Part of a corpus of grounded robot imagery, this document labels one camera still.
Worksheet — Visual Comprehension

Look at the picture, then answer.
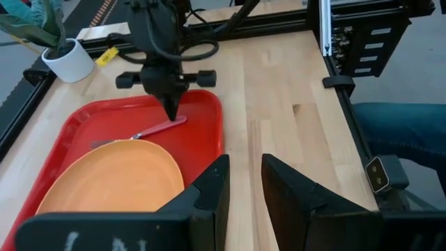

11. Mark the black aluminium table frame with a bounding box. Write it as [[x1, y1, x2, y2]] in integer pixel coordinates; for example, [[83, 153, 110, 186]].
[[0, 0, 436, 217]]

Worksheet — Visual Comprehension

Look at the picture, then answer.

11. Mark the fork with pink handle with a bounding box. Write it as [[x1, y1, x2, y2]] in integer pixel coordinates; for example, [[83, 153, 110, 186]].
[[90, 115, 188, 149]]

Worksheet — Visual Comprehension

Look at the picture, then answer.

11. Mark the yellow tag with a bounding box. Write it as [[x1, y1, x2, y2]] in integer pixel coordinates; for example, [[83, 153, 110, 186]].
[[94, 46, 120, 68]]

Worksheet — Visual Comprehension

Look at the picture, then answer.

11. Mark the black table-level camera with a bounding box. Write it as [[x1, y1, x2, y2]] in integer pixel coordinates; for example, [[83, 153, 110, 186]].
[[364, 154, 410, 195]]

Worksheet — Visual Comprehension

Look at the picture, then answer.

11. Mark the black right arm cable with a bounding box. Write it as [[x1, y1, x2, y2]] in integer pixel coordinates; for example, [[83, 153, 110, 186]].
[[107, 31, 220, 66]]

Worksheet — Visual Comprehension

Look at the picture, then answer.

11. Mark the person's leg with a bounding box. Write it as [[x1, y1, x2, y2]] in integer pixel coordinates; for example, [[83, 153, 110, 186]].
[[351, 102, 446, 196]]

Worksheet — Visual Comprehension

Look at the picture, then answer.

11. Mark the green plant in white pot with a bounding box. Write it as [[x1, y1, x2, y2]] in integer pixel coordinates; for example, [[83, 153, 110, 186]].
[[0, 0, 95, 84]]

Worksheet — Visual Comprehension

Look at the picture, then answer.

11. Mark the red plastic tray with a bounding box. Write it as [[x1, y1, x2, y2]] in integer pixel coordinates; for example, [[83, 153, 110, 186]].
[[0, 89, 224, 251]]

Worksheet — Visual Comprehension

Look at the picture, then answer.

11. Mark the black box with white labels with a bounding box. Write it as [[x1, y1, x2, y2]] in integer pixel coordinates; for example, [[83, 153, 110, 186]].
[[330, 13, 412, 78]]

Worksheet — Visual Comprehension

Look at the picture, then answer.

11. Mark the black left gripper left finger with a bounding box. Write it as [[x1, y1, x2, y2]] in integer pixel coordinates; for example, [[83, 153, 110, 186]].
[[15, 155, 231, 251]]

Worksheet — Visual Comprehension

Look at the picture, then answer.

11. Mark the orange plastic plate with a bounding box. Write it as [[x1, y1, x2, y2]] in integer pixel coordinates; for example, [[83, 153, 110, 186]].
[[36, 138, 185, 215]]

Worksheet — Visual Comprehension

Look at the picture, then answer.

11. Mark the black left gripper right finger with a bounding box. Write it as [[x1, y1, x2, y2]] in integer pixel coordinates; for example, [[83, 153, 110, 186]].
[[261, 153, 446, 251]]

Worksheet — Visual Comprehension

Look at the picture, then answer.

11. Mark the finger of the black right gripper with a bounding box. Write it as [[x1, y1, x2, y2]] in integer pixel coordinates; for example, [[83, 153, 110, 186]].
[[162, 96, 174, 121], [173, 93, 186, 121]]

